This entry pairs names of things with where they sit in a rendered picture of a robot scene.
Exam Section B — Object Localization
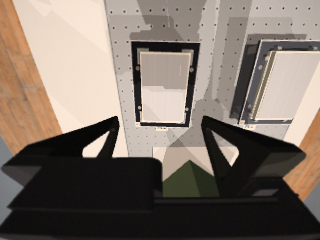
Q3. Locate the black rectangular frame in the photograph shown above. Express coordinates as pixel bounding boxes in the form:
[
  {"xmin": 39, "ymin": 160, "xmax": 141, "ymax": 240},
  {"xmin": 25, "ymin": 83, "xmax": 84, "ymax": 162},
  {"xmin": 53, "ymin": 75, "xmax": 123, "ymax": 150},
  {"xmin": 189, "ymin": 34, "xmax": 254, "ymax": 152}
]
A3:
[{"xmin": 130, "ymin": 40, "xmax": 201, "ymax": 128}]

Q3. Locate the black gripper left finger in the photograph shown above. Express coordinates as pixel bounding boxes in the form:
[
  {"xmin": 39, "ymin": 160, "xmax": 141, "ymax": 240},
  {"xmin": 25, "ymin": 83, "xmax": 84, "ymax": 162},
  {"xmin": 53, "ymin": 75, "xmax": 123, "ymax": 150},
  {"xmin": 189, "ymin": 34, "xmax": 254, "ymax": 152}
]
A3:
[{"xmin": 16, "ymin": 116, "xmax": 120, "ymax": 157}]

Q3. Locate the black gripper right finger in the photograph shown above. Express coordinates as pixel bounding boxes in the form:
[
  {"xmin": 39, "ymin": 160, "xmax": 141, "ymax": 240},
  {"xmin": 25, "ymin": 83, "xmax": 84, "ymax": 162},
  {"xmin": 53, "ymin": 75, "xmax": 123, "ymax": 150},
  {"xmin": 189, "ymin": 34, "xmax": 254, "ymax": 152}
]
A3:
[{"xmin": 201, "ymin": 115, "xmax": 306, "ymax": 197}]

